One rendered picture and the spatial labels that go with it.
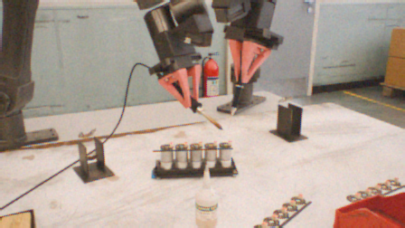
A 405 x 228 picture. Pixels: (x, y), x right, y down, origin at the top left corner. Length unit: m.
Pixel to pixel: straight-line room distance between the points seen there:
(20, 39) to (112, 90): 2.54
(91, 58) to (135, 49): 0.38
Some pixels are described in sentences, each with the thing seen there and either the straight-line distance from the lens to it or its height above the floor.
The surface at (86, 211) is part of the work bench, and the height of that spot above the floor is 0.75.
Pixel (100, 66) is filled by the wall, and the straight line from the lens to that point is 3.32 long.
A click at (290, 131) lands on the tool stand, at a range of 0.91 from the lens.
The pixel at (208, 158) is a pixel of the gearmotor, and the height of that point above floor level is 0.79.
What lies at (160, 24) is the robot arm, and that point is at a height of 1.03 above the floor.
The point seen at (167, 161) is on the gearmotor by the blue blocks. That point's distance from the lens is 0.70.
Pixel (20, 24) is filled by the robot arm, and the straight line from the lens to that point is 0.86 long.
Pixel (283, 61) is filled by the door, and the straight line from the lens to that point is 4.00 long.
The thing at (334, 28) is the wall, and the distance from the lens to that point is 4.43.
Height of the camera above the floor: 1.09
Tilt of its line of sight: 18 degrees down
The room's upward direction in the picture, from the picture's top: straight up
